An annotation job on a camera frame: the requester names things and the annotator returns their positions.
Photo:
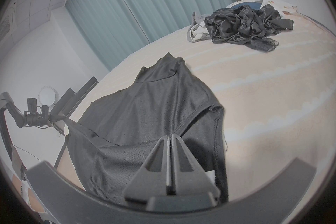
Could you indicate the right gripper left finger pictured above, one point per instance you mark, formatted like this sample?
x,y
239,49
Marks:
x,y
152,178

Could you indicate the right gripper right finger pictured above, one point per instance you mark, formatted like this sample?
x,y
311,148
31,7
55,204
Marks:
x,y
191,178

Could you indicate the black T-shirt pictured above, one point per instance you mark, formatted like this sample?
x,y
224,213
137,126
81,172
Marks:
x,y
157,102

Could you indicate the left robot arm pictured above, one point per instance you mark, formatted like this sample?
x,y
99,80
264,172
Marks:
x,y
18,118

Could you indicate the bed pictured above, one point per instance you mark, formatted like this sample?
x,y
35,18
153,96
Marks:
x,y
262,86

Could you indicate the pile of clothes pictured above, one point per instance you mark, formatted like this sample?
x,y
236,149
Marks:
x,y
236,26

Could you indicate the black chest of drawers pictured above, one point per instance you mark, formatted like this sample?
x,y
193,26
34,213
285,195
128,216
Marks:
x,y
86,89

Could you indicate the round white mirror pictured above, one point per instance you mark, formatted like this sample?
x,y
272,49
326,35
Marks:
x,y
47,95

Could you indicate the white printed pillow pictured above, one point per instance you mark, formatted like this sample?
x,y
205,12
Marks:
x,y
286,6

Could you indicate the white ceiling air vent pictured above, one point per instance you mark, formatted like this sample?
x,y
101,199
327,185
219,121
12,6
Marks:
x,y
11,26

